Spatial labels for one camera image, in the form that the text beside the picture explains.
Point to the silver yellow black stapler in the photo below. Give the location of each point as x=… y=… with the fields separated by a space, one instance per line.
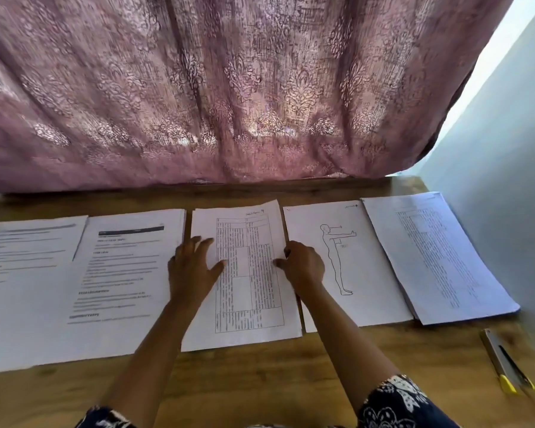
x=504 y=361

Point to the person's left forearm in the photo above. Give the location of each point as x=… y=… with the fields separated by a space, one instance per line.
x=151 y=361

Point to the person's right hand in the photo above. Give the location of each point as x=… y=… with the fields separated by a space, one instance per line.
x=303 y=265

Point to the person's right forearm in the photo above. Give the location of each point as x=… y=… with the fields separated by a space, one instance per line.
x=352 y=343

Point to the dark-header text paper pile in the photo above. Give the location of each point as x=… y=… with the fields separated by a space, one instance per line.
x=116 y=289

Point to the grey-header text paper pile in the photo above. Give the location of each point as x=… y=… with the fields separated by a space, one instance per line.
x=18 y=289

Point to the table-print paper pile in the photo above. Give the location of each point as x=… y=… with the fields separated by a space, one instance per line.
x=250 y=307

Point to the pink patterned curtain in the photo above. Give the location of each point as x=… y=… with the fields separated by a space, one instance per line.
x=232 y=84

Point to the person's left hand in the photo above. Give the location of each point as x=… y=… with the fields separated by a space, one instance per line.
x=192 y=276

